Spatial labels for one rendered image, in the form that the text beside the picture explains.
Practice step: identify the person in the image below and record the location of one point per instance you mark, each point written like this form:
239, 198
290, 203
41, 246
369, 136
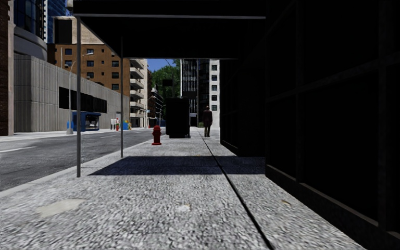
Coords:
207, 120

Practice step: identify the dark box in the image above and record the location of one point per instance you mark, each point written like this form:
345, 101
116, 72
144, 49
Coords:
177, 118

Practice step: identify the white and glass building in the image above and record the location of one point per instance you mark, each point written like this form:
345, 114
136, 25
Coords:
214, 93

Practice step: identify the red fire hydrant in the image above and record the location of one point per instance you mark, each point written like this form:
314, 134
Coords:
156, 135

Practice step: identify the row of buildings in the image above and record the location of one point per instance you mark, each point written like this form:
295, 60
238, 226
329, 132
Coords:
155, 104

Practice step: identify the trees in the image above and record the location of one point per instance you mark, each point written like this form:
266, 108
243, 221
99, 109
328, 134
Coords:
165, 73

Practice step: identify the pale building with balconies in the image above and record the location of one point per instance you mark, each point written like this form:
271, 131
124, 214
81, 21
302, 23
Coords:
137, 87

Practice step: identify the blue letter box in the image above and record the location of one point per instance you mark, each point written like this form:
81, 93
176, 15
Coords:
125, 125

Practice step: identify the blue booth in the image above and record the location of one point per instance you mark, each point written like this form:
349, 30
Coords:
82, 122

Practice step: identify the brown brick building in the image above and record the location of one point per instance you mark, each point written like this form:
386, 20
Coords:
101, 59

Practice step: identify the dark building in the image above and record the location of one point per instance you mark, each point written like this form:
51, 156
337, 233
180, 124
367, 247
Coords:
328, 93

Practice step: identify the grey street lamp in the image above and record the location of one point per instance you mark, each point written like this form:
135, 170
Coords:
69, 103

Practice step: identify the pale concrete building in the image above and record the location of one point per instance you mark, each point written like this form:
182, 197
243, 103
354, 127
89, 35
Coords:
37, 100

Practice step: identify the red brick building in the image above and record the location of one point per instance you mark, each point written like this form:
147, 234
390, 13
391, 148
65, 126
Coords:
5, 78

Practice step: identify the glass tower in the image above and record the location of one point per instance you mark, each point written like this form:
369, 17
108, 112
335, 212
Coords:
28, 14

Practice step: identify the white box on a post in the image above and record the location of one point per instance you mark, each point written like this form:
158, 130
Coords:
112, 122

